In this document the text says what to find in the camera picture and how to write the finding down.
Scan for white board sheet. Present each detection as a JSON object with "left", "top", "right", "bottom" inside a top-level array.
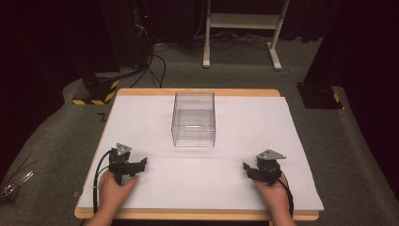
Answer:
[{"left": 77, "top": 94, "right": 325, "bottom": 212}]

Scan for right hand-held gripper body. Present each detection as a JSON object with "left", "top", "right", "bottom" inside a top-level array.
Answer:
[{"left": 247, "top": 149, "right": 287, "bottom": 186}]

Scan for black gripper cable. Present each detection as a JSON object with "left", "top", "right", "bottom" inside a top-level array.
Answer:
[
  {"left": 92, "top": 149, "right": 115, "bottom": 215},
  {"left": 278, "top": 170, "right": 295, "bottom": 218}
]

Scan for black post with dark base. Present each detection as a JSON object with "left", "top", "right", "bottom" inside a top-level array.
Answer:
[{"left": 296, "top": 0, "right": 365, "bottom": 110}]

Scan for person's left hand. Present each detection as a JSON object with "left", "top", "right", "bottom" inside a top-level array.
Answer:
[{"left": 98, "top": 169, "right": 139, "bottom": 215}]

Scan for person's right hand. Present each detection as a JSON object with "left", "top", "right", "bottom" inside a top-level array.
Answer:
[{"left": 252, "top": 174, "right": 291, "bottom": 218}]

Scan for wooden table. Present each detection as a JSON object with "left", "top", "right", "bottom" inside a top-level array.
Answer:
[{"left": 73, "top": 88, "right": 320, "bottom": 221}]

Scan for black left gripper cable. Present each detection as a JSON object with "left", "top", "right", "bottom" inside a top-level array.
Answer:
[{"left": 92, "top": 149, "right": 115, "bottom": 215}]

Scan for black post with striped base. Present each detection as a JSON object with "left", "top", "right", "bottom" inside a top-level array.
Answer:
[{"left": 72, "top": 0, "right": 154, "bottom": 106}]

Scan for black floor cables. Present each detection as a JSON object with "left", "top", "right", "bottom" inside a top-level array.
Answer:
[{"left": 129, "top": 43, "right": 168, "bottom": 89}]

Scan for clear plastic wrapper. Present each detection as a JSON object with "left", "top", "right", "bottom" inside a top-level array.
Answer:
[{"left": 0, "top": 169, "right": 35, "bottom": 202}]

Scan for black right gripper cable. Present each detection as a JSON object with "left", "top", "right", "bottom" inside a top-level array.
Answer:
[{"left": 278, "top": 170, "right": 295, "bottom": 218}]

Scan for white metal stand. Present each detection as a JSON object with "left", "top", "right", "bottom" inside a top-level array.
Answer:
[{"left": 202, "top": 0, "right": 291, "bottom": 72}]

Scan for clear plastic box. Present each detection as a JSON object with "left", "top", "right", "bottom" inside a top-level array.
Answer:
[{"left": 170, "top": 90, "right": 216, "bottom": 148}]

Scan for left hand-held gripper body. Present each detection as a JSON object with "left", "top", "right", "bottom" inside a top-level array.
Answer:
[{"left": 107, "top": 142, "right": 143, "bottom": 186}]

